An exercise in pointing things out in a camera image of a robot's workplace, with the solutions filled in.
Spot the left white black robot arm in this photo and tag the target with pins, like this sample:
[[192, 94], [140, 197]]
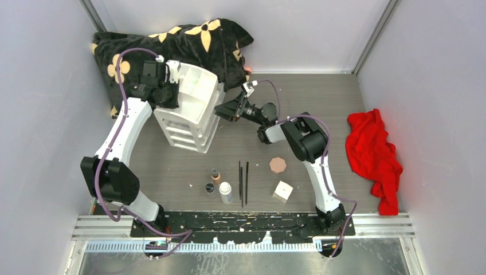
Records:
[[107, 173]]

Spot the tan foundation bottle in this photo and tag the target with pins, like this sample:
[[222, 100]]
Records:
[[215, 176]]

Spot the white cube box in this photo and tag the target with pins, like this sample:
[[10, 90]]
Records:
[[282, 192]]

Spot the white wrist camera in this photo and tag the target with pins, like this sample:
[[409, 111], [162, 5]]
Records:
[[248, 87], [172, 71]]

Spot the aluminium frame rail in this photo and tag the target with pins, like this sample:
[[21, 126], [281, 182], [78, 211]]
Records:
[[191, 232]]

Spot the small green circuit board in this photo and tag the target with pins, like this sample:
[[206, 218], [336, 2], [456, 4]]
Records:
[[157, 245]]

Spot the pink octagonal compact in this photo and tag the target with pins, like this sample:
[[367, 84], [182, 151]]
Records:
[[277, 165]]

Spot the white plastic bottle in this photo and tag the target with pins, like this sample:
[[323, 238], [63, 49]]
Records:
[[225, 191]]

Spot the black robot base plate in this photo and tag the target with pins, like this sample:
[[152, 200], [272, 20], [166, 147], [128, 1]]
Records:
[[245, 228]]

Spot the short black makeup pencil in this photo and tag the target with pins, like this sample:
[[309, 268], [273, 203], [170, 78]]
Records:
[[242, 200]]

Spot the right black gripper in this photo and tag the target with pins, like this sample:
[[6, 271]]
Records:
[[232, 110]]

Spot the clear jar black lid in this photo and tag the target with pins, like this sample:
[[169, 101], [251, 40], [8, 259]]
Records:
[[210, 190]]

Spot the black floral plush blanket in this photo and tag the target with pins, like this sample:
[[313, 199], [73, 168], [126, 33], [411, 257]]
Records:
[[214, 45]]

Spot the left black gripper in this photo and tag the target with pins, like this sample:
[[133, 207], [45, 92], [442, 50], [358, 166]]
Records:
[[174, 103]]

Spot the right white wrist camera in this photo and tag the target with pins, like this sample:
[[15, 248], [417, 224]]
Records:
[[248, 87]]

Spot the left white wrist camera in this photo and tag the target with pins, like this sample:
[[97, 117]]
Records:
[[172, 71]]

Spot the red cloth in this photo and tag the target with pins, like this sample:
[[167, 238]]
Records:
[[372, 157]]

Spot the white plastic drawer organizer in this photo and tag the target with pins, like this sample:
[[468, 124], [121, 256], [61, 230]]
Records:
[[193, 124]]

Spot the thick black makeup pencil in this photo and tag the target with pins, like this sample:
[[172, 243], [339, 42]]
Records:
[[246, 182]]

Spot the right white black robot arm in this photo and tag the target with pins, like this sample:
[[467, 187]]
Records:
[[309, 141]]

